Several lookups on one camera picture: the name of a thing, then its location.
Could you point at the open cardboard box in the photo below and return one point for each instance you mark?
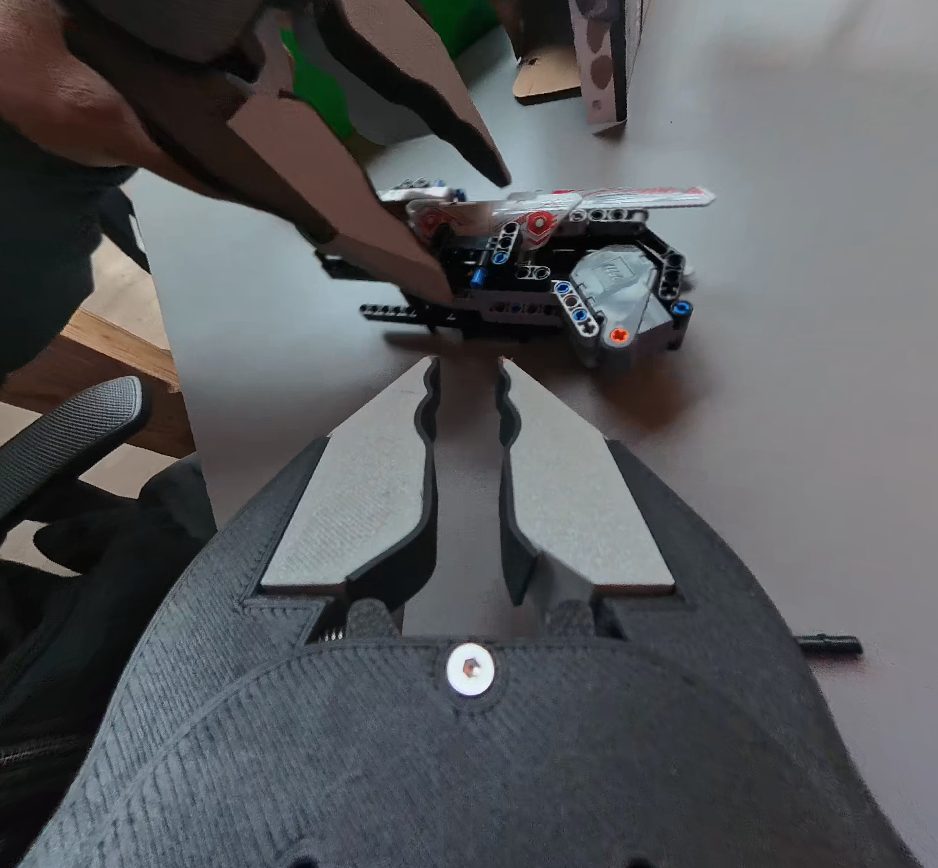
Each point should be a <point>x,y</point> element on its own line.
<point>601,25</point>

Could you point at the black office chair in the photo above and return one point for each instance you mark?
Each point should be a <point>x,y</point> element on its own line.
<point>73,421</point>

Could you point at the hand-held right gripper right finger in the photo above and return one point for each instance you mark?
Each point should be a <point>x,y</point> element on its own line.
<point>586,509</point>

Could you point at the person's left hand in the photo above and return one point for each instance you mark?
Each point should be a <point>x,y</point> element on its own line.
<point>58,91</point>

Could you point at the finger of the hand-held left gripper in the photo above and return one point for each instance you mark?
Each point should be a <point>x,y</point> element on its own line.
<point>315,172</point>
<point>396,25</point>

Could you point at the black lego pin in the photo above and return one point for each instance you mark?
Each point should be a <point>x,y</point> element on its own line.
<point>828,644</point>

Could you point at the person's left forearm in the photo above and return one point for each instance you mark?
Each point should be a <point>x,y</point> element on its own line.
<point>36,238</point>

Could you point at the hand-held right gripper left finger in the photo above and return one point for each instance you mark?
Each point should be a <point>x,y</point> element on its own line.
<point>352,509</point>

